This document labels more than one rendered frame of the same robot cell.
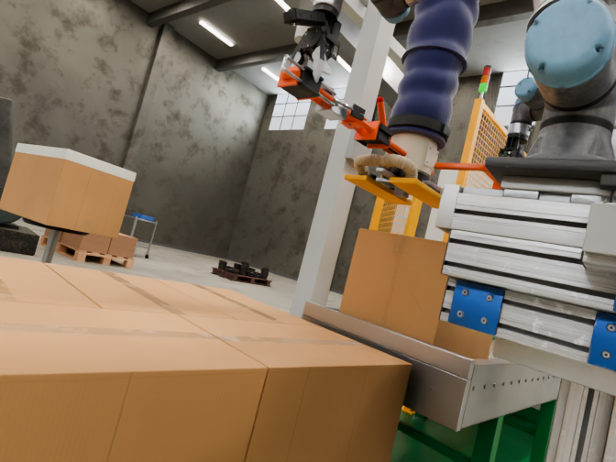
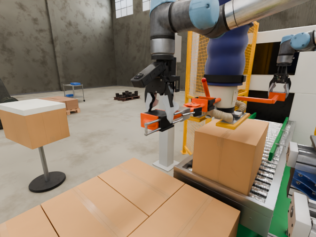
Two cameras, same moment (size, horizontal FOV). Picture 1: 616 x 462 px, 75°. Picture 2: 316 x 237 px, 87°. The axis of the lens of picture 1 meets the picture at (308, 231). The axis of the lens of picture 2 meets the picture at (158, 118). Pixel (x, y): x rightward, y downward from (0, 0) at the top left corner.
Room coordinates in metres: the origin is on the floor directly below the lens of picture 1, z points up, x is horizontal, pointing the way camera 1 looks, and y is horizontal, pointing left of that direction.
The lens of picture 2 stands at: (0.48, 0.15, 1.38)
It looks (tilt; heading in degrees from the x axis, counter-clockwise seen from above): 16 degrees down; 356
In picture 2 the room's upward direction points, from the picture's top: straight up
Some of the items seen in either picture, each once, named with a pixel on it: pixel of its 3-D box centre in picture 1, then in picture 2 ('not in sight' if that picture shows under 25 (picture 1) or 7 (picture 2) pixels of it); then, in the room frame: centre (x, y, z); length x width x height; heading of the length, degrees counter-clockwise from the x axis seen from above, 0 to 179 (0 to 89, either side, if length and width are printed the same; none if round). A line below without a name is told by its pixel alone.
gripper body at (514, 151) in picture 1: (513, 152); (281, 73); (1.48, -0.68, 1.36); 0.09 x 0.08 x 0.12; 137
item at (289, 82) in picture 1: (299, 83); (156, 119); (1.03, 0.12, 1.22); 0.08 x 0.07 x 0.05; 137
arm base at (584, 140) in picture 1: (569, 153); not in sight; (0.73, -0.44, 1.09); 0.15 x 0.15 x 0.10
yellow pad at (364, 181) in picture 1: (380, 187); (204, 111); (1.52, -0.23, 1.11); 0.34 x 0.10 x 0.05; 137
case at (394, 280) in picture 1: (426, 296); (231, 148); (1.69, -0.55, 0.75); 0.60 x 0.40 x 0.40; 137
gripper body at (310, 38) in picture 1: (321, 36); (163, 75); (1.04, 0.09, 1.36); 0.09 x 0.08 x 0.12; 135
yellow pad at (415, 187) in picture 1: (426, 191); (234, 116); (1.39, -0.37, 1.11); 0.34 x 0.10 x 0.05; 137
